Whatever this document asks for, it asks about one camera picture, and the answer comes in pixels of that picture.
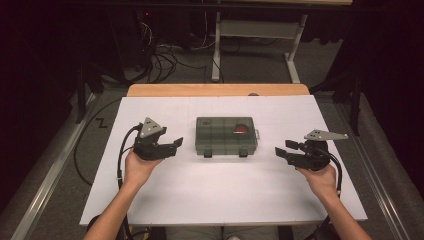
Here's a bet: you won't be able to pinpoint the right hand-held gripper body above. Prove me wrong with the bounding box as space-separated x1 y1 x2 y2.
293 129 349 172

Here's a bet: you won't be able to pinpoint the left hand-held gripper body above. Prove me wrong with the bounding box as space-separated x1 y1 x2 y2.
133 117 178 162

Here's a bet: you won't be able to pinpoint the grey compartment storage box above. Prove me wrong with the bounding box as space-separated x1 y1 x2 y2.
194 116 261 159

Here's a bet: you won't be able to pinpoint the red round tape measure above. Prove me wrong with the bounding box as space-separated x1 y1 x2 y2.
232 123 250 136

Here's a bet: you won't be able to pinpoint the person's left hand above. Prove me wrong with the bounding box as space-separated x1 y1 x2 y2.
124 148 164 190

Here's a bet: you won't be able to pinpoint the person's right hand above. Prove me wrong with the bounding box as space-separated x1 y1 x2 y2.
296 165 339 201

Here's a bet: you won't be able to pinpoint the white table cover board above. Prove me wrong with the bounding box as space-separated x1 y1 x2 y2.
79 95 369 227

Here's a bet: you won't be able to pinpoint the black metal stand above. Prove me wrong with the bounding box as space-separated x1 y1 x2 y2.
309 69 363 137
74 63 105 125

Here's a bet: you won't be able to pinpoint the wooden table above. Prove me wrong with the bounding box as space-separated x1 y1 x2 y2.
126 83 311 98

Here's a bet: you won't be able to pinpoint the person's grey trousers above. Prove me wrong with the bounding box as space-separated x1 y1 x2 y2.
165 225 279 240

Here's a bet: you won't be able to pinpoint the black stool seat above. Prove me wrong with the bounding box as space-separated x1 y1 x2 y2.
85 214 101 234

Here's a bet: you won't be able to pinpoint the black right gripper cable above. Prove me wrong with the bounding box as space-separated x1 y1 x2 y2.
311 148 344 240

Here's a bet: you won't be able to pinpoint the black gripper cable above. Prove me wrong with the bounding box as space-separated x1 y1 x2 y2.
116 123 143 240
311 148 344 240

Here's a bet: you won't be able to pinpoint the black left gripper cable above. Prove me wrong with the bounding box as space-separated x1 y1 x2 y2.
116 123 143 240

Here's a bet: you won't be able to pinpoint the aluminium floor rail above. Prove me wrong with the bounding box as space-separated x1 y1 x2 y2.
334 99 412 240
9 93 98 240

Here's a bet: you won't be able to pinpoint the tangle of black cables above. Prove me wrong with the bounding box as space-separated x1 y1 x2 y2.
133 19 208 84

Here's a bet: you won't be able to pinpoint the black floor cable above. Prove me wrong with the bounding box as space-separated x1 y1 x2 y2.
73 98 123 187

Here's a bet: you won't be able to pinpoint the white metal desk frame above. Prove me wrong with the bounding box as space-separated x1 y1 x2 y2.
211 11 308 84

